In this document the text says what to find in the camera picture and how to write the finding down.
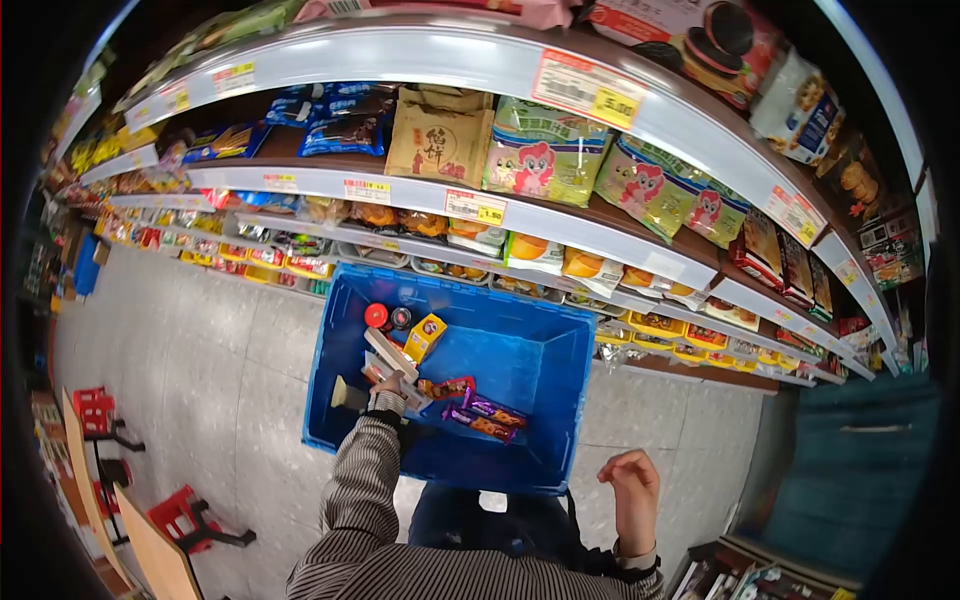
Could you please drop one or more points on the person's left hand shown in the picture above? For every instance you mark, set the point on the person's left hand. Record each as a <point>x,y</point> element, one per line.
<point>389,385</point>

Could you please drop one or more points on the person's right hand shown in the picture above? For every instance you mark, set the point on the person's right hand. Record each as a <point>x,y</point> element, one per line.
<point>636,502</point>

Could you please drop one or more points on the person's left fingers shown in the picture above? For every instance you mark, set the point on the person's left fingers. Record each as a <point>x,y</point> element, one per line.
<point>377,385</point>

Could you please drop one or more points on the person's right fingers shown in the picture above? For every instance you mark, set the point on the person's right fingers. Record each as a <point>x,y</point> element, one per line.
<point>619,469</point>

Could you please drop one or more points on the beige flat packet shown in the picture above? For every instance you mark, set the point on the beige flat packet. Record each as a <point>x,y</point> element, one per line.
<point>346,394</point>

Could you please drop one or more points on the black wrist band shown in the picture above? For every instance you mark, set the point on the black wrist band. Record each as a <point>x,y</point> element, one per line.
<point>634,571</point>
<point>409,435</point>

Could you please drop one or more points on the yellow carton box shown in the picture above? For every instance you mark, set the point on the yellow carton box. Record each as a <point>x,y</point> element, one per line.
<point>424,337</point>

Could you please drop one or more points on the red capped bottle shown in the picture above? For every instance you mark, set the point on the red capped bottle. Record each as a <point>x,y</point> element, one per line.
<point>376,315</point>

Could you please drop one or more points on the red snack packet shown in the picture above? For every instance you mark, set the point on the red snack packet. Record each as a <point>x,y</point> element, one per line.
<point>448,388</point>

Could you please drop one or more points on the dark capped bottle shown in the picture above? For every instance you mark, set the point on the dark capped bottle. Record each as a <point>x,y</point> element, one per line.
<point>401,318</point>

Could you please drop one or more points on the purple snack packet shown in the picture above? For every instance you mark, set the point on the purple snack packet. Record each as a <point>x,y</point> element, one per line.
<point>493,411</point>
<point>478,425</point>

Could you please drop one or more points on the blue plastic crate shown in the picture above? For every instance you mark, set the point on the blue plastic crate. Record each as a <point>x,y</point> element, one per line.
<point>517,360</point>

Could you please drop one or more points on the person's legs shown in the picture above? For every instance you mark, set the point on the person's legs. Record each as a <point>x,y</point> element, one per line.
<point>487,529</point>

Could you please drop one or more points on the stack of magazines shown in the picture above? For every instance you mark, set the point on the stack of magazines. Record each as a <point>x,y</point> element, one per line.
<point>750,579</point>

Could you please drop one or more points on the person's body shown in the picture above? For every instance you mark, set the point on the person's body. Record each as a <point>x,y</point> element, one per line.
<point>420,574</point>

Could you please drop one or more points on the teal cabinet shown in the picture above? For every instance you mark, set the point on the teal cabinet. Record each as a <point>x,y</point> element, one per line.
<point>847,465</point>

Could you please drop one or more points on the red plastic stool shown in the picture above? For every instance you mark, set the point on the red plastic stool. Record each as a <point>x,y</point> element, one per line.
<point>187,519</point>
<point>95,411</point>

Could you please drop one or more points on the full shop shelf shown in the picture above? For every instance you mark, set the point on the full shop shelf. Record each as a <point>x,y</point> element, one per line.
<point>525,172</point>

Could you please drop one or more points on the wooden table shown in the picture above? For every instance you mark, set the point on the wooden table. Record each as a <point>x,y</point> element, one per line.
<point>81,469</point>
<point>154,551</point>

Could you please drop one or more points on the small blue bin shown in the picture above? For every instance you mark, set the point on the small blue bin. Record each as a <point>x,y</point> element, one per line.
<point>87,264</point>

